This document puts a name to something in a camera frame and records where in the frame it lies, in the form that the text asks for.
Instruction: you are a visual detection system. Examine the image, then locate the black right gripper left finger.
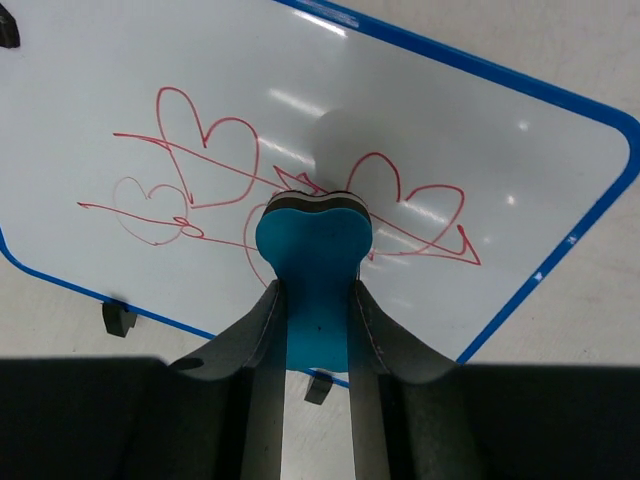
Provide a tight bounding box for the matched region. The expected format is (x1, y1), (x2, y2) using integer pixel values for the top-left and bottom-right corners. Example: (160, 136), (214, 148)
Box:
(170, 281), (287, 479)

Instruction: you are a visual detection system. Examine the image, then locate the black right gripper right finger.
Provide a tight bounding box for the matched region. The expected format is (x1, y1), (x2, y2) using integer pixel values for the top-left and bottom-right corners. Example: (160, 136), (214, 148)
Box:
(348, 281), (458, 479)

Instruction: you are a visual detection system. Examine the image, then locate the blue whiteboard eraser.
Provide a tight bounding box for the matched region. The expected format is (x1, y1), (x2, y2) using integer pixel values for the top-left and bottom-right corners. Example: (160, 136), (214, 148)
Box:
(255, 190), (373, 373)

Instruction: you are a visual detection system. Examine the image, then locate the blue framed whiteboard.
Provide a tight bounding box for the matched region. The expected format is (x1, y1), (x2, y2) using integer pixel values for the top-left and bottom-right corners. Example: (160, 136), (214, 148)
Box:
(1, 1), (639, 362)

